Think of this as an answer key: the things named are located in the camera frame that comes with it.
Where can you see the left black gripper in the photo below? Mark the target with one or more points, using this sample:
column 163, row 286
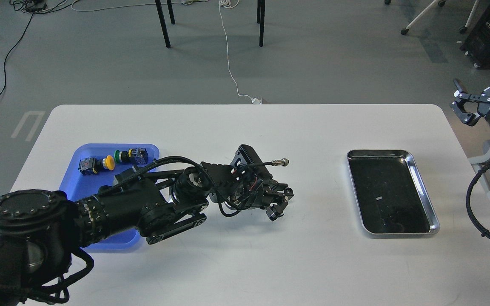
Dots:
column 240, row 195

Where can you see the yellow push button switch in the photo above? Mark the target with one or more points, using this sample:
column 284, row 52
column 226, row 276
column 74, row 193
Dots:
column 90, row 166

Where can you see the white chair base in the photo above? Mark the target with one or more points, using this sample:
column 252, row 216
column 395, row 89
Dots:
column 440, row 3

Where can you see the blue plastic tray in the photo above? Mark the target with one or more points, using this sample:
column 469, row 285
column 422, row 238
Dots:
column 77, row 186

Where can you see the green push button switch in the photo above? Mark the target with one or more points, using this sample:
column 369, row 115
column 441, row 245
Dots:
column 135, row 156

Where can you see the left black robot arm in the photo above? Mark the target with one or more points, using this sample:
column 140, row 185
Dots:
column 43, row 234

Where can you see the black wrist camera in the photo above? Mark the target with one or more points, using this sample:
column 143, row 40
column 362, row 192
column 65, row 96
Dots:
column 249, row 165

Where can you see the silver metal tray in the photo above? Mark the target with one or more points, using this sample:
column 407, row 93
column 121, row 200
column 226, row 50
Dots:
column 391, row 197

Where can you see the black table leg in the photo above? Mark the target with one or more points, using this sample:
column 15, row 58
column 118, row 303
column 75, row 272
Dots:
column 161, row 17
column 260, row 19

